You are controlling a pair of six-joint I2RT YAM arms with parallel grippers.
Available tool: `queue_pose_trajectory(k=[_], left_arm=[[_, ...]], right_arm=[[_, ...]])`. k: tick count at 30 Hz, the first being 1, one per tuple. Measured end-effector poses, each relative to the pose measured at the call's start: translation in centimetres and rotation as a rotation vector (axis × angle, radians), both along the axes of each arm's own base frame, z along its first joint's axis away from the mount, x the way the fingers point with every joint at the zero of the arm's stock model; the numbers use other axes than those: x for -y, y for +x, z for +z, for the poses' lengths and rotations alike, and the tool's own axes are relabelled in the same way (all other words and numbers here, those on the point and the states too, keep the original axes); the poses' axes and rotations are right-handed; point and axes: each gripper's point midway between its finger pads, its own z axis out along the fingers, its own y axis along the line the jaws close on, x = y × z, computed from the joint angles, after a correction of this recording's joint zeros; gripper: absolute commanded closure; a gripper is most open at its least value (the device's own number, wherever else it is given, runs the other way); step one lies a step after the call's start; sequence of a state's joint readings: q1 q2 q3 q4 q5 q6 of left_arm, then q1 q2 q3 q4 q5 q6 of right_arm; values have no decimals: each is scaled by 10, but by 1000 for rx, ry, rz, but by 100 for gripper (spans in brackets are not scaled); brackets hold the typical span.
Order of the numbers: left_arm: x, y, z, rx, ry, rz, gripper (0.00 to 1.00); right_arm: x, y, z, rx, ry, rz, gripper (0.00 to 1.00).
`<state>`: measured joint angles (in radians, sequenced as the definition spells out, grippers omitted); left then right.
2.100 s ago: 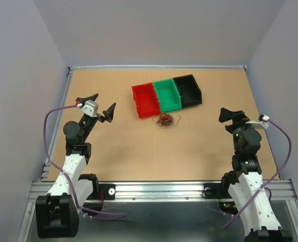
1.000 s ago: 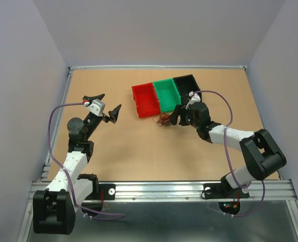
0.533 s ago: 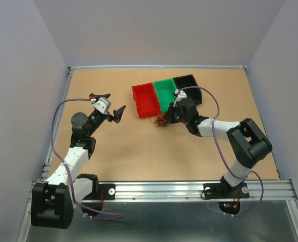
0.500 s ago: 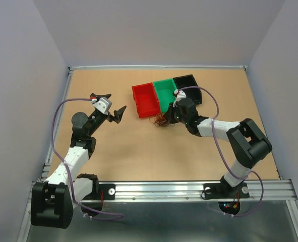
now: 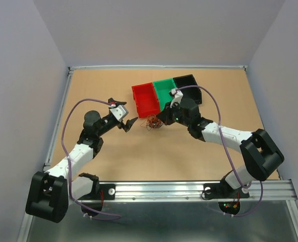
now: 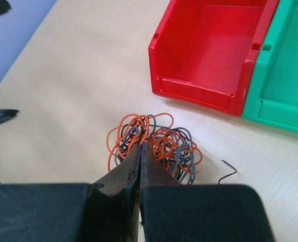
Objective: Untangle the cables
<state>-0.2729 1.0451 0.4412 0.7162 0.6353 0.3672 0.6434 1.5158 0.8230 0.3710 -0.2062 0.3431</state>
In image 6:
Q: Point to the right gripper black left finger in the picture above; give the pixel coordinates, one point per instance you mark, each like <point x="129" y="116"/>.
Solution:
<point x="114" y="202"/>

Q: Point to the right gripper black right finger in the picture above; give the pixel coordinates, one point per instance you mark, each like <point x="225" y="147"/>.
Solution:
<point x="163" y="201"/>

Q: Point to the red plastic bin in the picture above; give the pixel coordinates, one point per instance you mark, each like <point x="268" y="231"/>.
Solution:
<point x="204" y="52"/>

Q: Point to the green plastic bin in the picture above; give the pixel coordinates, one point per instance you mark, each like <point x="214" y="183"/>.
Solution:
<point x="273" y="93"/>

